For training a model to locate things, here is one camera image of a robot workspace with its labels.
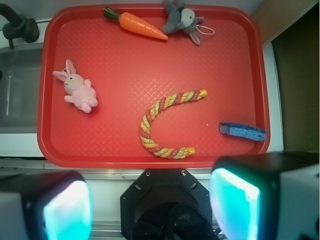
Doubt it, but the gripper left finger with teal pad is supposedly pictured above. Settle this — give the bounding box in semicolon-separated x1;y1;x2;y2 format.
0;170;94;240

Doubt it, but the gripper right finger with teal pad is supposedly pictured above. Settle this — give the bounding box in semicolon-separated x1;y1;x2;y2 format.
209;152;320;240

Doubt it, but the orange toy carrot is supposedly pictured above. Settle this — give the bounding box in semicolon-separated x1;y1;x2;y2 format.
103;7;169;41

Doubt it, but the blue sponge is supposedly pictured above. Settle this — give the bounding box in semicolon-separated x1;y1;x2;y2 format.
219;122;267;142

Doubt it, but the pink plush bunny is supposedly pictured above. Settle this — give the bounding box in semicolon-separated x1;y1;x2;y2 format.
52;59;98;114

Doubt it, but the metal sink basin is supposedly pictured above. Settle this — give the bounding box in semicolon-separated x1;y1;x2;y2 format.
0;48;43;134

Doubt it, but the red plastic tray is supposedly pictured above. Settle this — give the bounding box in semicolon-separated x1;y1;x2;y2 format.
37;5;270;169

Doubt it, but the black faucet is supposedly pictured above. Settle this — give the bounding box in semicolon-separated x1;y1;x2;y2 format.
0;3;40;50

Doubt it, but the grey plush bunny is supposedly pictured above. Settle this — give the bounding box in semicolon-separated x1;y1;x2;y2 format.
161;0;215;46

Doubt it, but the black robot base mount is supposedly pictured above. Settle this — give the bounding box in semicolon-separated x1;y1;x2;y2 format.
120;169;218;240

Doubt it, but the multicolour twisted rope toy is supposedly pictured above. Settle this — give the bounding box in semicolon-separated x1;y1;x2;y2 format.
139;89;208;160

